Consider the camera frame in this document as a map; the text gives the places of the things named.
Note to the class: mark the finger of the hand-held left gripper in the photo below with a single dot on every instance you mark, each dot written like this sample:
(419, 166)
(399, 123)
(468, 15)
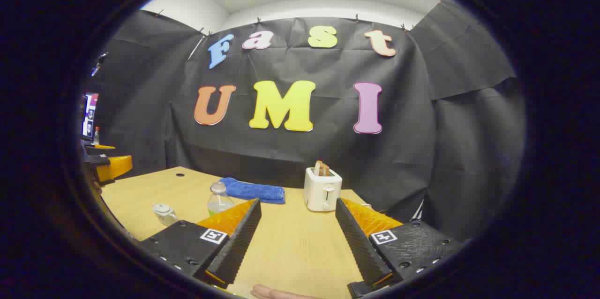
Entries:
(98, 149)
(115, 168)

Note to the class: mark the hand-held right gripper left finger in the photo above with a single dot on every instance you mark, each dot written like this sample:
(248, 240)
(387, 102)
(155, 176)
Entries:
(239, 242)

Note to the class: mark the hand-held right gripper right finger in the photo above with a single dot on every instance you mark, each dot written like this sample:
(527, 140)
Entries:
(358, 247)

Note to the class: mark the green label water bottle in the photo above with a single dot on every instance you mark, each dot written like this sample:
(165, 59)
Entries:
(219, 203)

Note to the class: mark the white teacup lid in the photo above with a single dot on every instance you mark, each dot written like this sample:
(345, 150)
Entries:
(162, 207)

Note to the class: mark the white ceramic teacup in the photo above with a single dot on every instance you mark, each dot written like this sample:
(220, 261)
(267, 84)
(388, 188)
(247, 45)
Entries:
(168, 218)

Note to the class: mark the red cap plastic bottle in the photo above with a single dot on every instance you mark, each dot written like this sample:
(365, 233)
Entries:
(96, 137)

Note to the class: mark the computer monitor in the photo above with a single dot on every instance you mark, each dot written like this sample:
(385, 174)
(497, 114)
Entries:
(89, 116)

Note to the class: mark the blue towel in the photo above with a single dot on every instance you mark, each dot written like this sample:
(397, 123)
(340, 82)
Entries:
(253, 191)

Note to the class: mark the white toaster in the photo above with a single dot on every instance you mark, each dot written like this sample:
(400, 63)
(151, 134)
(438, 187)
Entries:
(321, 193)

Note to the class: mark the toasted bread slice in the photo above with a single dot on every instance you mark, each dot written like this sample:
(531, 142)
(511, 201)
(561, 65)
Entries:
(321, 168)

